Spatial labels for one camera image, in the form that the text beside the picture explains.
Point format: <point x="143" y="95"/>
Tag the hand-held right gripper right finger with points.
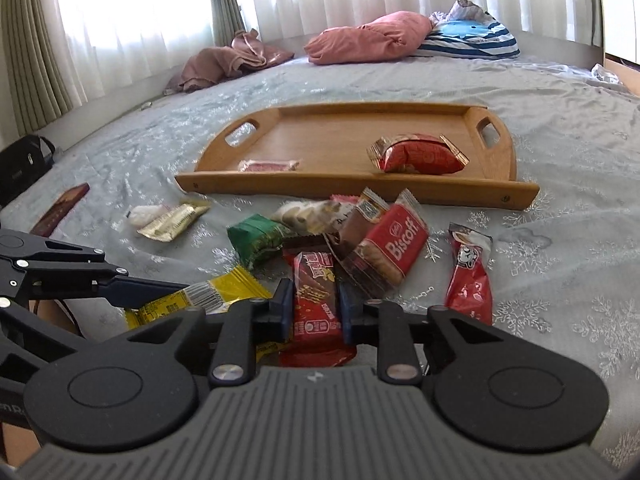
<point x="351" y="317"/>

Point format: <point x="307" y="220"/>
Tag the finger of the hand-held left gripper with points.
<point x="145" y="291"/>
<point x="30" y="330"/>

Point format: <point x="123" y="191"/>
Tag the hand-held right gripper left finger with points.
<point x="281" y="310"/>

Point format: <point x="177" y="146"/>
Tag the red chocolate stick packet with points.
<point x="315" y="305"/>

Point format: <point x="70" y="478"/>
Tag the yellow snack packet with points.
<point x="225" y="290"/>

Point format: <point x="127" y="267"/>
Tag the gold snack packet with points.
<point x="170" y="222"/>

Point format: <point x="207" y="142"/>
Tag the green snack packet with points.
<point x="255" y="240"/>

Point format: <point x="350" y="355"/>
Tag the small white snack packet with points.
<point x="145" y="215"/>

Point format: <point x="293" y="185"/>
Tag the red biscuit packet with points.
<point x="395" y="245"/>

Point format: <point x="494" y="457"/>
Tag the brown and white snack packet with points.
<point x="352" y="230"/>

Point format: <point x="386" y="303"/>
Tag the cream cookie packet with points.
<point x="305" y="215"/>

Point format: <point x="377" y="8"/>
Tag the pink and white snack packet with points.
<point x="345" y="210"/>

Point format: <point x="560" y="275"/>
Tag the wooden tray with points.
<point x="325" y="135"/>

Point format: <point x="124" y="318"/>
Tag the brown chocolate bar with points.
<point x="60" y="208"/>

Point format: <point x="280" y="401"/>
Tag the red cartoon stick packet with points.
<point x="467" y="280"/>

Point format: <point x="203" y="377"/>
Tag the small pink candy packet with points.
<point x="265" y="165"/>

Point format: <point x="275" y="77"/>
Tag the black bag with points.
<point x="22" y="165"/>

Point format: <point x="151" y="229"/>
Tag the large red snack bag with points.
<point x="415" y="157"/>

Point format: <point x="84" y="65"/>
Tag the mauve crumpled cloth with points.
<point x="215" y="62"/>

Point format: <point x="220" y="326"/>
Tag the green drape curtain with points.
<point x="35" y="50"/>
<point x="225" y="0"/>
<point x="595" y="0"/>

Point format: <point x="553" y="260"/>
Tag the pink pillow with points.
<point x="365" y="40"/>

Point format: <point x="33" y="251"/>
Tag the blue striped plush pillow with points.
<point x="470" y="40"/>

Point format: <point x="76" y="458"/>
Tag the white patterned cloth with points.
<point x="467" y="10"/>

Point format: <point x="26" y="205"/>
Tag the white crumpled cloth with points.
<point x="605" y="74"/>

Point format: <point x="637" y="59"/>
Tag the white wardrobe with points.
<point x="622" y="5"/>

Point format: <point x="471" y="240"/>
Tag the wooden bed frame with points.
<point x="625" y="72"/>

